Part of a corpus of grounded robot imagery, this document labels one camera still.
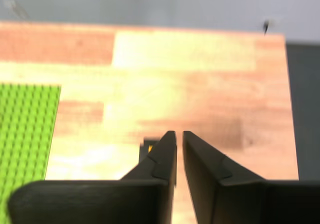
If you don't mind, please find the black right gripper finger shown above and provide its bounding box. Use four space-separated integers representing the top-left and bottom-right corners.
7 130 178 224
183 130 320 224

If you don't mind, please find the green studded baseplate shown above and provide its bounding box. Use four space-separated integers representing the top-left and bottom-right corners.
0 83 62 224

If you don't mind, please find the black tape rectangle marker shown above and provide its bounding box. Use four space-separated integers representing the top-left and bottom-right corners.
139 136 162 165

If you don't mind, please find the black table edge strip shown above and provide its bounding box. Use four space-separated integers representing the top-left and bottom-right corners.
284 40 320 181

